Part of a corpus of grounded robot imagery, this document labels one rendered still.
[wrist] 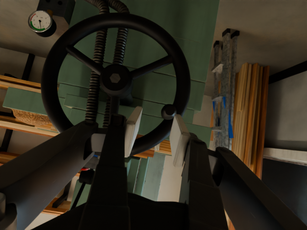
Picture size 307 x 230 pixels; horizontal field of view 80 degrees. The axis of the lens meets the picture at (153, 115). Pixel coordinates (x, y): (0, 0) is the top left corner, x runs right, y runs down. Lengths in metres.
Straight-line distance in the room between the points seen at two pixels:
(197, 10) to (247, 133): 1.46
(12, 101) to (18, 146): 2.77
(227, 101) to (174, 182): 2.04
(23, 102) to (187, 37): 0.52
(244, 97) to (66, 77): 1.66
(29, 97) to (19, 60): 3.01
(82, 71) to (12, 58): 3.12
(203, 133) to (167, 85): 0.17
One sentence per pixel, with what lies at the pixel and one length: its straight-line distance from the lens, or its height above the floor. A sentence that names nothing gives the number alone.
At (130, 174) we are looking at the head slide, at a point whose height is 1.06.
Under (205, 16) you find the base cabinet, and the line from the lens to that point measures 0.67.
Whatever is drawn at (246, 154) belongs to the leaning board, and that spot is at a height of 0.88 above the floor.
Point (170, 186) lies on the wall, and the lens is 3.17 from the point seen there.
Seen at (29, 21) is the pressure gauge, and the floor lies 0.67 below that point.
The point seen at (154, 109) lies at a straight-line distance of 0.54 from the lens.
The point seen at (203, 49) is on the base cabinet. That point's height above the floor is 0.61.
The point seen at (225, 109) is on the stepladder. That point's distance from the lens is 1.41.
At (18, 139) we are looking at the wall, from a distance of 3.42.
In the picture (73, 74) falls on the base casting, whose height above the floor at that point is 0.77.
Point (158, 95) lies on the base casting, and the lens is 0.54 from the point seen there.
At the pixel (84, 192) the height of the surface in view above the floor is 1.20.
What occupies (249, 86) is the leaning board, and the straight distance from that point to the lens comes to 2.04.
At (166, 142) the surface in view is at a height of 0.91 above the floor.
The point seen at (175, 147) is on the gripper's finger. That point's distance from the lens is 0.16.
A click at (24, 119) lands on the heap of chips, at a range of 0.66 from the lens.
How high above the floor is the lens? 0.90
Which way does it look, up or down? 7 degrees down
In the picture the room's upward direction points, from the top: 169 degrees counter-clockwise
